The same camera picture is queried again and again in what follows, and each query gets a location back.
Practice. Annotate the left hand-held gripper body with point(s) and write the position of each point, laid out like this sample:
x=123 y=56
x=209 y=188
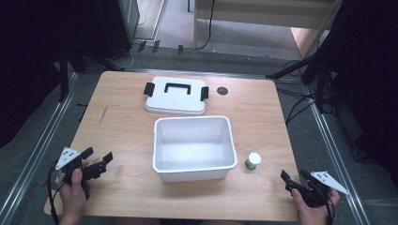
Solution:
x=76 y=165

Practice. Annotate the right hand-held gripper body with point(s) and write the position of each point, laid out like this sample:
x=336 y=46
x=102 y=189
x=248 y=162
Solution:
x=314 y=187

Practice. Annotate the small white-capped green bottle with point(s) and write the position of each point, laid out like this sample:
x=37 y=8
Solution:
x=252 y=160

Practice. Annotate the white plastic storage box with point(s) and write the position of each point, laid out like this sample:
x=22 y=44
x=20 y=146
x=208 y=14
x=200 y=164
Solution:
x=194 y=146

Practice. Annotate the person's right hand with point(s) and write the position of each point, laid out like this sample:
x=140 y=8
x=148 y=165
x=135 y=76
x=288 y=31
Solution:
x=313 y=211

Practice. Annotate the person's left hand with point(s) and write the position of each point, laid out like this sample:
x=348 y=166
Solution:
x=73 y=193

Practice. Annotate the black metal stand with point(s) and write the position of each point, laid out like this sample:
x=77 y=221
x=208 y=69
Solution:
x=64 y=72

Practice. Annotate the black tripod stand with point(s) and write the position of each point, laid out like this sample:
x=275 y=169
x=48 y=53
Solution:
x=313 y=68

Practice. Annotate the black round table grommet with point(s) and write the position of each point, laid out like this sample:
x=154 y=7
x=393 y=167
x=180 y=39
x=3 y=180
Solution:
x=222 y=91

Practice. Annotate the dark cabinet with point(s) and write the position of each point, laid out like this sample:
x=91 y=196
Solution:
x=119 y=25

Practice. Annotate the light wooden cabinet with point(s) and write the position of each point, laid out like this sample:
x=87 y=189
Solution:
x=250 y=18

